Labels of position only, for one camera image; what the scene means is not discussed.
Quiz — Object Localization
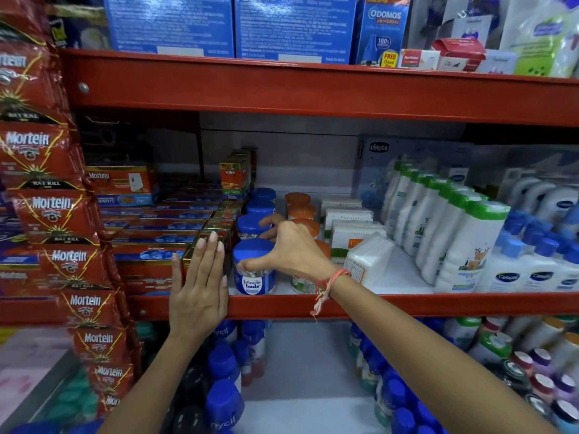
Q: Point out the white green refill pouch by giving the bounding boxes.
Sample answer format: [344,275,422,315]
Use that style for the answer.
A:
[499,0,579,79]

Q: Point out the hanging blister cards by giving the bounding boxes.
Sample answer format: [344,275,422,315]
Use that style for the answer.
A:
[407,0,504,51]

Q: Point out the narrow blue repellent box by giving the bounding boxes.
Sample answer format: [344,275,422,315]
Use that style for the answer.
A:
[354,0,413,68]

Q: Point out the group of blue-capped white bottles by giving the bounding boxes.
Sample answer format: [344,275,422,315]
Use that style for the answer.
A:
[474,209,579,294]

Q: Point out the small white red box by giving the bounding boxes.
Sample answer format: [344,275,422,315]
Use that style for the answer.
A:
[397,49,442,71]

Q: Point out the person's right hand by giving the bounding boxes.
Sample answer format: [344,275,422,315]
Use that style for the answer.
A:
[236,213,340,285]

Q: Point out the person's left forearm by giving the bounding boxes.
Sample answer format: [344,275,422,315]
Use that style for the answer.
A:
[96,331,214,434]

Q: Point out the stack of flat red boxes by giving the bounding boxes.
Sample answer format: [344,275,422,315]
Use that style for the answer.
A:
[97,180,228,297]

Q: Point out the orange thread wrist band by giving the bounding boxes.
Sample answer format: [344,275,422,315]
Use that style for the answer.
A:
[310,268,353,318]

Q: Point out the group of blue bottles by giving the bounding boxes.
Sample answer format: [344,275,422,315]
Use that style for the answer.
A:
[347,319,449,434]

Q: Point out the white cotton pad packet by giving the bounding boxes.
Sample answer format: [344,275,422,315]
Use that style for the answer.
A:
[343,233,397,288]

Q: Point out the red white carton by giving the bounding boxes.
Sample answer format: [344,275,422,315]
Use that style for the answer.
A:
[432,38,487,72]

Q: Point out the person's left hand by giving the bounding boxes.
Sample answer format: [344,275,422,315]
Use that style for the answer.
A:
[168,230,229,343]

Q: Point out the row of small red-green boxes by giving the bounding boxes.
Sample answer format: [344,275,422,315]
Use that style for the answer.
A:
[182,148,259,277]

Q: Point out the grey baby product box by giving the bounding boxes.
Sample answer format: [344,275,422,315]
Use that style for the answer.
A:
[356,135,472,209]

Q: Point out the large blue carton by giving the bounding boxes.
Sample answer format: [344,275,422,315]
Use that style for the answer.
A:
[234,0,358,65]
[103,0,236,58]

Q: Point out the white cotton box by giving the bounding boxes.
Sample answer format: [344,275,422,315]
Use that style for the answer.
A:
[330,220,388,263]
[323,208,375,241]
[320,197,363,214]

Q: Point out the black yellow packet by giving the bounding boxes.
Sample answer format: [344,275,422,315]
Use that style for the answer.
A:
[47,3,112,51]

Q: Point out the pile of green packets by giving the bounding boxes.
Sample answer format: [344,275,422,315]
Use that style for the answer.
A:
[44,366,101,426]

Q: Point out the red repellent device box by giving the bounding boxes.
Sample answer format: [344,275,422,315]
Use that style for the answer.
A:
[85,164,160,208]

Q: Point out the red metal shelf rack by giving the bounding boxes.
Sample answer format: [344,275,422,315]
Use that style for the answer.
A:
[0,48,579,327]

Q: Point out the hanging strip of red sachets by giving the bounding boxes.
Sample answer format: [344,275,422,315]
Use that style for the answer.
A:
[0,0,142,419]

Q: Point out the person's right forearm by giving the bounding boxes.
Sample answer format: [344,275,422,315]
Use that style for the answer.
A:
[317,269,560,434]

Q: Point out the group of coloured-lid jars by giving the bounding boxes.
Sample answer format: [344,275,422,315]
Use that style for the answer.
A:
[445,315,579,434]

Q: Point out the stack of purple packets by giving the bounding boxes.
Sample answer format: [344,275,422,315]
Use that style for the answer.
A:
[0,190,46,297]

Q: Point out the group of blue-capped dark bottles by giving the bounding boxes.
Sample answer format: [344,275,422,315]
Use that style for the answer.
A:
[169,319,268,434]

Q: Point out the row of green-capped white bottles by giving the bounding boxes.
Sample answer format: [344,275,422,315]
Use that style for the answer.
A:
[381,160,512,294]

